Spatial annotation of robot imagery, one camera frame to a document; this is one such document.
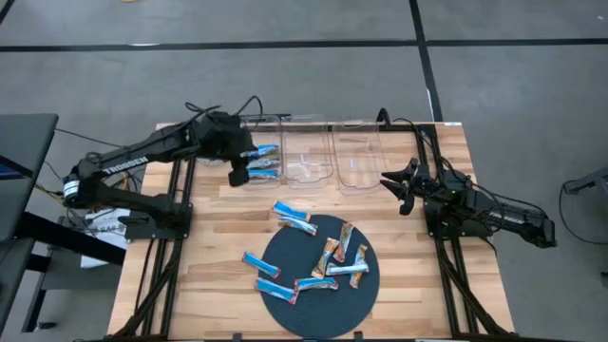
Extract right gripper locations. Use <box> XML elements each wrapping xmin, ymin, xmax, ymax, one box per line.
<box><xmin>379</xmin><ymin>159</ymin><xmax>446</xmax><ymax>216</ymax></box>

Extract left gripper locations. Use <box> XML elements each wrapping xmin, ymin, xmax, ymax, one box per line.
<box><xmin>197</xmin><ymin>111</ymin><xmax>261</xmax><ymax>188</ymax></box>

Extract clear plastic bin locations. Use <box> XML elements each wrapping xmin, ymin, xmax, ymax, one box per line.
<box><xmin>231</xmin><ymin>115</ymin><xmax>285</xmax><ymax>187</ymax></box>
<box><xmin>280</xmin><ymin>113</ymin><xmax>334</xmax><ymax>185</ymax></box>
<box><xmin>331</xmin><ymin>118</ymin><xmax>389</xmax><ymax>196</ymax></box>

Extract blue granola bar orange edge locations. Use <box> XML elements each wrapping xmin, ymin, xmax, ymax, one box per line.
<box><xmin>271</xmin><ymin>199</ymin><xmax>313</xmax><ymax>223</ymax></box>

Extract orange red granola bar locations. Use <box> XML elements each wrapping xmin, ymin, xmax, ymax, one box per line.
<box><xmin>332</xmin><ymin>221</ymin><xmax>356</xmax><ymax>264</ymax></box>

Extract blue granola bar red tips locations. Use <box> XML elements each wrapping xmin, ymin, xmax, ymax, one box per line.
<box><xmin>254</xmin><ymin>276</ymin><xmax>300</xmax><ymax>306</ymax></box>
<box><xmin>240</xmin><ymin>251</ymin><xmax>282</xmax><ymax>280</ymax></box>

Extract round dark woven placemat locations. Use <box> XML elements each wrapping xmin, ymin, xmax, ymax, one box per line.
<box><xmin>259</xmin><ymin>214</ymin><xmax>381</xmax><ymax>339</ymax></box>

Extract white printed paper box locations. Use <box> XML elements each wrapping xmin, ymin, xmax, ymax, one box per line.
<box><xmin>79</xmin><ymin>206</ymin><xmax>133</xmax><ymax>270</ymax></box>

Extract black desk stand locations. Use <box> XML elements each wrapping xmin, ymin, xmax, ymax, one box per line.
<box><xmin>0</xmin><ymin>211</ymin><xmax>127</xmax><ymax>333</ymax></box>

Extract grey stand foot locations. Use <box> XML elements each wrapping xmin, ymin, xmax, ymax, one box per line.
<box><xmin>562</xmin><ymin>165</ymin><xmax>608</xmax><ymax>196</ymax></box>

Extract dark grey desk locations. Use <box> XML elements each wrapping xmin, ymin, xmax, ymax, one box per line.
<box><xmin>0</xmin><ymin>112</ymin><xmax>60</xmax><ymax>241</ymax></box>

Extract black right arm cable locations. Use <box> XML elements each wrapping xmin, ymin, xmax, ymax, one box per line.
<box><xmin>377</xmin><ymin>107</ymin><xmax>504</xmax><ymax>234</ymax></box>

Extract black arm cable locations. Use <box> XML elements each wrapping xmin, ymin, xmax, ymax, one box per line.
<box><xmin>183</xmin><ymin>94</ymin><xmax>265</xmax><ymax>125</ymax></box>
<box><xmin>377</xmin><ymin>107</ymin><xmax>504</xmax><ymax>234</ymax></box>

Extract black metal table frame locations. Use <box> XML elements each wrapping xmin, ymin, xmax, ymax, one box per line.
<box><xmin>89</xmin><ymin>113</ymin><xmax>519</xmax><ymax>342</ymax></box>

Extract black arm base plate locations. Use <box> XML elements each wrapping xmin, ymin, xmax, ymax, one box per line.
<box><xmin>123</xmin><ymin>202</ymin><xmax>194</xmax><ymax>241</ymax></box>
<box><xmin>424</xmin><ymin>198</ymin><xmax>494</xmax><ymax>239</ymax></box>

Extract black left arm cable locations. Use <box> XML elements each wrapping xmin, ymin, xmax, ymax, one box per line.
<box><xmin>183</xmin><ymin>94</ymin><xmax>265</xmax><ymax>125</ymax></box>

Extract yellow cable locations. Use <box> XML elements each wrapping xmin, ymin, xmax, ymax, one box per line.
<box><xmin>35</xmin><ymin>170</ymin><xmax>132</xmax><ymax>210</ymax></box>

